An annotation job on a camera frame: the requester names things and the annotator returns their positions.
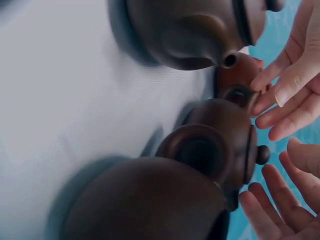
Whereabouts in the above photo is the person's left hand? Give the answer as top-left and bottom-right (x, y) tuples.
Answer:
(249, 0), (320, 142)

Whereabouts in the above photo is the person's right hand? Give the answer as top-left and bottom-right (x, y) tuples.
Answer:
(238, 136), (320, 240)

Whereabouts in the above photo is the small dark clay cup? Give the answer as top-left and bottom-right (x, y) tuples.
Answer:
(221, 83), (260, 118)

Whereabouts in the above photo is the small dark brown clay teapot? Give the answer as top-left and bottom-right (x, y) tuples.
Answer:
(154, 98), (271, 187)

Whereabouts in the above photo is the dark brown round clay vessel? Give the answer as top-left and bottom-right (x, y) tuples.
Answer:
(61, 156), (242, 240)

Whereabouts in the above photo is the large brown clay teapot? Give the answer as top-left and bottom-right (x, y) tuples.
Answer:
(108, 0), (285, 71)

